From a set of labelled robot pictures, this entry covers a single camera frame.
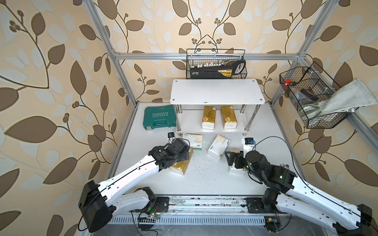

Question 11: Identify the white two-tier shelf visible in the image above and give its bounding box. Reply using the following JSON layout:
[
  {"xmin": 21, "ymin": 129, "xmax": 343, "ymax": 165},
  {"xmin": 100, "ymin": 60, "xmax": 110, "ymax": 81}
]
[{"xmin": 170, "ymin": 79, "xmax": 265, "ymax": 134}]

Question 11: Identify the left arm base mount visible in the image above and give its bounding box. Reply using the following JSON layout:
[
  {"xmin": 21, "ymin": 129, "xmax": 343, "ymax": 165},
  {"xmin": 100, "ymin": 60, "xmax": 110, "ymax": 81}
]
[{"xmin": 136, "ymin": 196, "xmax": 169, "ymax": 215}]

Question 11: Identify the back black wire basket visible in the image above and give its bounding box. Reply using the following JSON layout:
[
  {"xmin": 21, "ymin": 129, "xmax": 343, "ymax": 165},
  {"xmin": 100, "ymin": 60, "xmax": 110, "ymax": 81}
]
[{"xmin": 186, "ymin": 48, "xmax": 245, "ymax": 79}]

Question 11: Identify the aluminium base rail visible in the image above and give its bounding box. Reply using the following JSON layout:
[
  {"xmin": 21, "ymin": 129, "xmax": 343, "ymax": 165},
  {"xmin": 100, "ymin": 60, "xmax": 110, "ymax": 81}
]
[{"xmin": 86, "ymin": 194, "xmax": 332, "ymax": 226}]

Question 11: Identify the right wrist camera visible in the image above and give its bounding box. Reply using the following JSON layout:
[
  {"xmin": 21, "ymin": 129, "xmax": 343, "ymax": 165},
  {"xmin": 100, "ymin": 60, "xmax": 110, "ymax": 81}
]
[{"xmin": 243, "ymin": 138, "xmax": 256, "ymax": 156}]

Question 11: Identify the black wire basket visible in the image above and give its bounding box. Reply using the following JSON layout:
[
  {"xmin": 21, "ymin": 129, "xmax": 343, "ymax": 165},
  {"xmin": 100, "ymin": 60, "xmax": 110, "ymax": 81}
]
[
  {"xmin": 186, "ymin": 48, "xmax": 245, "ymax": 79},
  {"xmin": 280, "ymin": 62, "xmax": 355, "ymax": 129}
]

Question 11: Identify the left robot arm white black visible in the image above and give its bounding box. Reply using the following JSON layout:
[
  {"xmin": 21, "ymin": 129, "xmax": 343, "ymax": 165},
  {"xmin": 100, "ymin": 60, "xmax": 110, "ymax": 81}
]
[{"xmin": 78, "ymin": 138, "xmax": 190, "ymax": 233}]

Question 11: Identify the black yellow tool box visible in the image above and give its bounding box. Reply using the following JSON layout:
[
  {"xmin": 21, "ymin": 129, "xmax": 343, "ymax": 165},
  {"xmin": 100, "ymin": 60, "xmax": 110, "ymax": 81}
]
[{"xmin": 188, "ymin": 60, "xmax": 247, "ymax": 79}]

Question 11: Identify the aluminium cage frame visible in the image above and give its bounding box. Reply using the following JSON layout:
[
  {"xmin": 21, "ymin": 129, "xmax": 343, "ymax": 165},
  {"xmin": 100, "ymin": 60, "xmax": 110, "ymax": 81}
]
[{"xmin": 79, "ymin": 0, "xmax": 378, "ymax": 236}]

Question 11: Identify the white cloth rag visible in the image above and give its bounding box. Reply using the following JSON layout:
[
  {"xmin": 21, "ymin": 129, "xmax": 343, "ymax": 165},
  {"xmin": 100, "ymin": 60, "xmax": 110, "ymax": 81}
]
[{"xmin": 303, "ymin": 79, "xmax": 378, "ymax": 118}]

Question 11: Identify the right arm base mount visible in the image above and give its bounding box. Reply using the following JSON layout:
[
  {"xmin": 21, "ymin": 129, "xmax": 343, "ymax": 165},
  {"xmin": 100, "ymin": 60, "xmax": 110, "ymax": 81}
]
[{"xmin": 245, "ymin": 197, "xmax": 282, "ymax": 214}]

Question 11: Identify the green plastic tool case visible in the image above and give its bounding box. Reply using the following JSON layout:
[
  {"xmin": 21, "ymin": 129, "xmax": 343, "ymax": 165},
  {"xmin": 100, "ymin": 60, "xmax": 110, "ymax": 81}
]
[{"xmin": 143, "ymin": 105, "xmax": 176, "ymax": 130}]

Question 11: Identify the white tissue pack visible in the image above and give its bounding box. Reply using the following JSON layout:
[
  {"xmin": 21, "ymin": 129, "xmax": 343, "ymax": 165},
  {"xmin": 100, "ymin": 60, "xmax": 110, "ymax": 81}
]
[
  {"xmin": 207, "ymin": 135, "xmax": 230, "ymax": 159},
  {"xmin": 182, "ymin": 133, "xmax": 203, "ymax": 149},
  {"xmin": 229, "ymin": 148, "xmax": 246, "ymax": 175}
]

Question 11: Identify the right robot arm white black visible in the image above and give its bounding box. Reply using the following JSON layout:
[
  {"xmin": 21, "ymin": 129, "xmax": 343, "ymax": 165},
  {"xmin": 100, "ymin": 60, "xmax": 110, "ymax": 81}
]
[{"xmin": 225, "ymin": 150, "xmax": 375, "ymax": 236}]

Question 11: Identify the right black wire basket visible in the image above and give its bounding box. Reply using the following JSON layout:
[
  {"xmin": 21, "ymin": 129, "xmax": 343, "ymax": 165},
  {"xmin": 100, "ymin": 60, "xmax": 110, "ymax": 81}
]
[{"xmin": 280, "ymin": 62, "xmax": 355, "ymax": 129}]

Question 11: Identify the gold tissue pack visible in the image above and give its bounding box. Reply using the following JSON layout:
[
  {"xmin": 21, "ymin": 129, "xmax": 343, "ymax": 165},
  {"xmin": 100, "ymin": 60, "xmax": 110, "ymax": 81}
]
[
  {"xmin": 202, "ymin": 106, "xmax": 216, "ymax": 130},
  {"xmin": 220, "ymin": 106, "xmax": 238, "ymax": 129},
  {"xmin": 170, "ymin": 148, "xmax": 194, "ymax": 176}
]

